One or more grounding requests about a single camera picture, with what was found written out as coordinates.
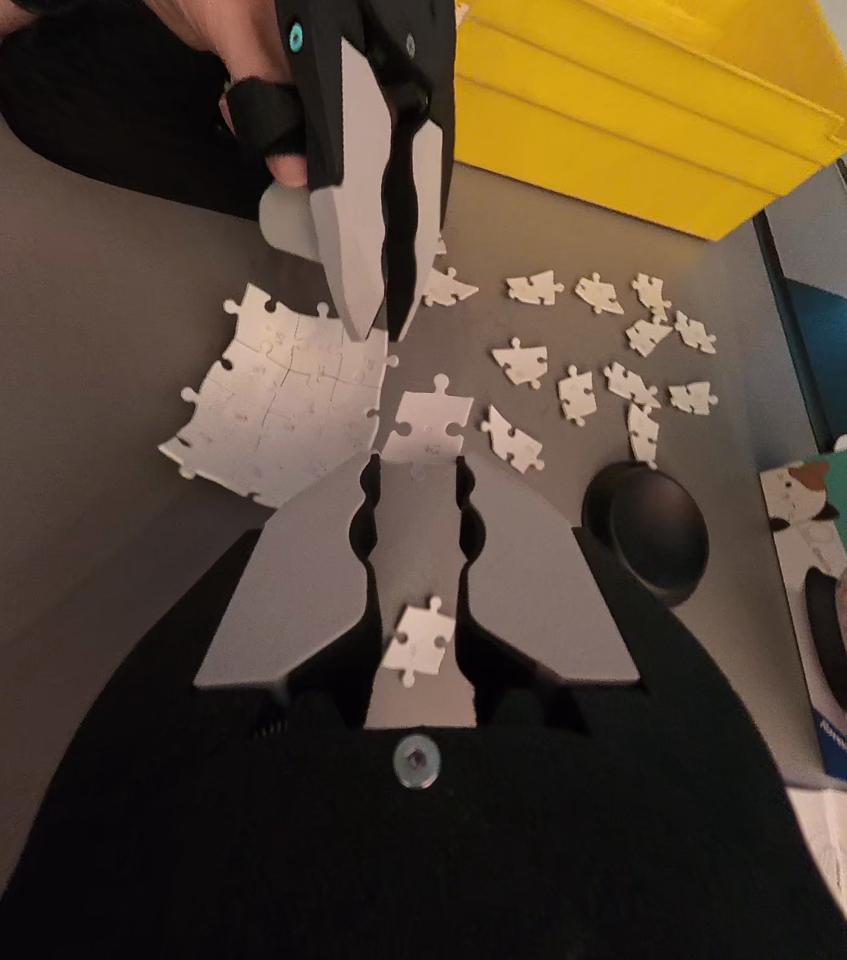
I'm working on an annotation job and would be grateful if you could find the scattered loose puzzle pieces group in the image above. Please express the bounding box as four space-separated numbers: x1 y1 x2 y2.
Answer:
421 267 720 474

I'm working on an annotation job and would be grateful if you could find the person's left hand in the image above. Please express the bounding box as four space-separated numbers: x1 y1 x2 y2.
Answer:
139 0 312 192

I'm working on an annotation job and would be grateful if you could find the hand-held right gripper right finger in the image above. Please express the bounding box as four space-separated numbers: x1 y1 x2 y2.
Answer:
457 453 644 691

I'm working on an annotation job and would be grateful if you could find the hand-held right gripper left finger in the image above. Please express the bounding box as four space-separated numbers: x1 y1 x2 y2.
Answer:
193 453 384 694

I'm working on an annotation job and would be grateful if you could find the black round ball stand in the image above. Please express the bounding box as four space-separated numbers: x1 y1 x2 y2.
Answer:
581 462 710 609

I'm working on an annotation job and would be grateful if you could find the assembled white puzzle section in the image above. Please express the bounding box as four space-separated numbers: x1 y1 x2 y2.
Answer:
158 282 399 508

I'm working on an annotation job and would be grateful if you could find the white puzzle piece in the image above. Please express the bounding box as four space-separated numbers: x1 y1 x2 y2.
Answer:
379 375 477 466
382 597 458 688

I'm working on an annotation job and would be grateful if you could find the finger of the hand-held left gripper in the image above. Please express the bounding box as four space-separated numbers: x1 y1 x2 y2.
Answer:
308 38 395 343
388 120 450 343

